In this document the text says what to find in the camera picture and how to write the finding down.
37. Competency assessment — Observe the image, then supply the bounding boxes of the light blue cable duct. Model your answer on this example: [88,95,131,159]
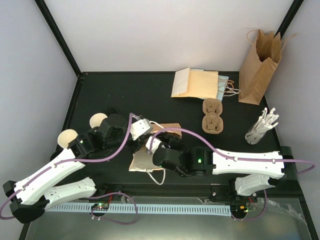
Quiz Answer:
[49,202,231,217]

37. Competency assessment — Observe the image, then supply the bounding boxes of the orange paper bag white handles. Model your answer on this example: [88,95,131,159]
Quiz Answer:
[128,120,182,186]

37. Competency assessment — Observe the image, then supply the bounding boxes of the left black lid stack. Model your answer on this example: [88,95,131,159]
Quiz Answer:
[103,107,116,117]

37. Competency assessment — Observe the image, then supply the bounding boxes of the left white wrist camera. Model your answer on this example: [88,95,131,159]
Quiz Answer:
[130,118,153,141]

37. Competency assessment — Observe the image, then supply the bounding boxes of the left black frame post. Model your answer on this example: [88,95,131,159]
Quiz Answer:
[34,0,82,77]

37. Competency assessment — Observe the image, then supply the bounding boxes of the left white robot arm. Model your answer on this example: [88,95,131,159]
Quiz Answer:
[0,113,153,224]

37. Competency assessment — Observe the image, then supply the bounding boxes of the right black frame post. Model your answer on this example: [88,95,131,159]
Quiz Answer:
[276,0,304,39]

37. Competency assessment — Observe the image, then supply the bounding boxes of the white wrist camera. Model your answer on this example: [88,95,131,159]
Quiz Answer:
[145,136,168,154]
[130,118,153,141]

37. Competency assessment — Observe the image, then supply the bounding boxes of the black frame post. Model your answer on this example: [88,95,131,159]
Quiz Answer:
[34,0,82,77]
[276,0,304,39]

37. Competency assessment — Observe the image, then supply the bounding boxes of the white paper cup stack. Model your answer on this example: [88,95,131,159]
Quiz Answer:
[89,113,108,128]
[57,129,78,149]

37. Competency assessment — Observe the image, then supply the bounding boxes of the light blue flat paper bag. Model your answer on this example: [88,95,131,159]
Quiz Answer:
[188,69,229,101]

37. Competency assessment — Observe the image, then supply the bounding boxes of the white stirrer bundle in cup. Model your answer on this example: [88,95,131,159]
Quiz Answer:
[244,107,280,145]

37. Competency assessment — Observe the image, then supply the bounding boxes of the standing brown paper bag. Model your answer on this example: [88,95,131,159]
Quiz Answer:
[238,29,290,105]

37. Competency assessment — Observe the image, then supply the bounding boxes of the tan flat paper bag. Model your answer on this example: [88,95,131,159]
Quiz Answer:
[170,67,238,99]

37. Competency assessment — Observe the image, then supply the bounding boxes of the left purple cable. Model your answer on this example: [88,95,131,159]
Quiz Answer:
[0,112,143,220]

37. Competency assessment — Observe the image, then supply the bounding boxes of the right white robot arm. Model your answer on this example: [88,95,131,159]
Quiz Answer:
[146,136,294,202]

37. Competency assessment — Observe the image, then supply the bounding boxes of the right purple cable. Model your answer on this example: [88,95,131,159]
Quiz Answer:
[147,128,316,175]

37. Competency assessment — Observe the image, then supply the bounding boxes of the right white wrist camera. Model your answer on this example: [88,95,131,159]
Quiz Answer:
[145,136,168,154]

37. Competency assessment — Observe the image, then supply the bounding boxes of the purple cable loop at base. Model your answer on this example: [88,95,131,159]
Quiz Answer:
[87,190,139,225]

